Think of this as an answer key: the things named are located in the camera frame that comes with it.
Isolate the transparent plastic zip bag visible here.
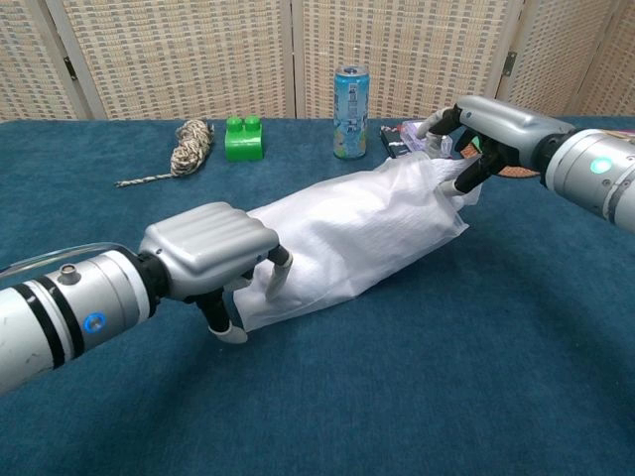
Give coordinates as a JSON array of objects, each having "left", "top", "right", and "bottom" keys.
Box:
[{"left": 232, "top": 151, "right": 482, "bottom": 333}]

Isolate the woven rattan folding screen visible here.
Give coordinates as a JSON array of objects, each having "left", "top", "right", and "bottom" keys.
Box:
[{"left": 0, "top": 0, "right": 635, "bottom": 123}]

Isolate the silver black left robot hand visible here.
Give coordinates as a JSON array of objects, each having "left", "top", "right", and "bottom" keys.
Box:
[{"left": 137, "top": 201, "right": 295, "bottom": 345}]

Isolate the blue felt table cover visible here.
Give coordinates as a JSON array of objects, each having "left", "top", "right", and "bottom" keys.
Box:
[{"left": 0, "top": 116, "right": 635, "bottom": 476}]

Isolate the light blue drink can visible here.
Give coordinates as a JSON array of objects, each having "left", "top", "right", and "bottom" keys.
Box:
[{"left": 332, "top": 63, "right": 369, "bottom": 161}]

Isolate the green toy building block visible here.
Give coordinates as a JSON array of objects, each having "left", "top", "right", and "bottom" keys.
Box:
[{"left": 224, "top": 114, "right": 266, "bottom": 163}]

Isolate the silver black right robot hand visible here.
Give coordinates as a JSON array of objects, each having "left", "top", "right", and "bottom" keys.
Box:
[{"left": 415, "top": 95, "right": 576, "bottom": 195}]

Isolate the beige braided rope bundle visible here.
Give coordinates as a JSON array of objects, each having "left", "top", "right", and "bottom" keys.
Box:
[{"left": 114, "top": 118, "right": 216, "bottom": 188}]

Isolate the round brown woven coaster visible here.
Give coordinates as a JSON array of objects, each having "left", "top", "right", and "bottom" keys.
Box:
[{"left": 458, "top": 133, "right": 542, "bottom": 179}]

